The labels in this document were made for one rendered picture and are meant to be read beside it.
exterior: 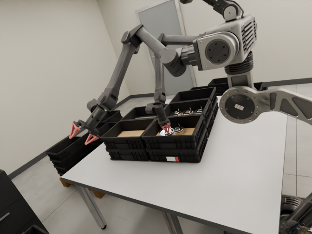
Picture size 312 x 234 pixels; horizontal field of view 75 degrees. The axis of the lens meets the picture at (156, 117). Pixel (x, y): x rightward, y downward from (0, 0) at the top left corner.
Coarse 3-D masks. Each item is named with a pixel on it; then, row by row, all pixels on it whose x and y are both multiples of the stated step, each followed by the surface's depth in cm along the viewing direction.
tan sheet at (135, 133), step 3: (123, 132) 188; (126, 132) 186; (129, 132) 184; (132, 132) 182; (135, 132) 180; (138, 132) 179; (141, 132) 177; (120, 135) 184; (123, 135) 182; (126, 135) 180; (129, 135) 179; (132, 135) 177; (135, 135) 175; (138, 135) 174
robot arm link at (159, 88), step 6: (156, 60) 143; (156, 66) 142; (162, 66) 142; (156, 72) 141; (162, 72) 140; (156, 78) 140; (162, 78) 139; (156, 84) 139; (162, 84) 138; (156, 90) 137; (162, 90) 137; (162, 96) 136; (162, 102) 138
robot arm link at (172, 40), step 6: (162, 36) 143; (168, 36) 141; (174, 36) 138; (180, 36) 135; (186, 36) 133; (192, 36) 130; (198, 36) 124; (162, 42) 144; (168, 42) 141; (174, 42) 138; (180, 42) 135; (186, 42) 132; (192, 42) 129
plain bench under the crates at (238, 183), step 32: (224, 128) 169; (256, 128) 156; (96, 160) 182; (128, 160) 167; (224, 160) 134; (256, 160) 125; (128, 192) 132; (160, 192) 124; (192, 192) 117; (224, 192) 110; (256, 192) 105; (224, 224) 94; (256, 224) 90
